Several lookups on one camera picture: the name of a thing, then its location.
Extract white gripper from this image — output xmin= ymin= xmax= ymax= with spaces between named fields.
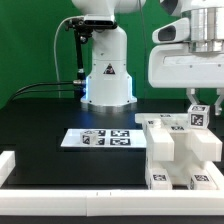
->
xmin=148 ymin=43 xmax=224 ymax=116

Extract white tagged cube nut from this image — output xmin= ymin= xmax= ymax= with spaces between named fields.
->
xmin=188 ymin=105 xmax=210 ymax=129

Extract white chair back frame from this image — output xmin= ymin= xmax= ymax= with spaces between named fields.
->
xmin=135 ymin=113 xmax=222 ymax=162

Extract white chair seat tray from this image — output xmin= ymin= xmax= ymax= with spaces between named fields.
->
xmin=145 ymin=132 xmax=208 ymax=189

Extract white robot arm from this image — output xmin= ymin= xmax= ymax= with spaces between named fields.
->
xmin=70 ymin=0 xmax=224 ymax=114

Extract white fiducial tag sheet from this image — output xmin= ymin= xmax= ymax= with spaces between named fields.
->
xmin=61 ymin=129 xmax=146 ymax=148

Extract white front fence bar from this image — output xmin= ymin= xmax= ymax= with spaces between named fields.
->
xmin=0 ymin=190 xmax=224 ymax=216

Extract white left fence piece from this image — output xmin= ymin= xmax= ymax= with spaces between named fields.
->
xmin=0 ymin=151 xmax=16 ymax=187

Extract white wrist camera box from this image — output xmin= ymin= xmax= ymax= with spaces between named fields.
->
xmin=152 ymin=18 xmax=190 ymax=44

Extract black cables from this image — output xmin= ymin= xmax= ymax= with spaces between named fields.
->
xmin=8 ymin=79 xmax=87 ymax=103

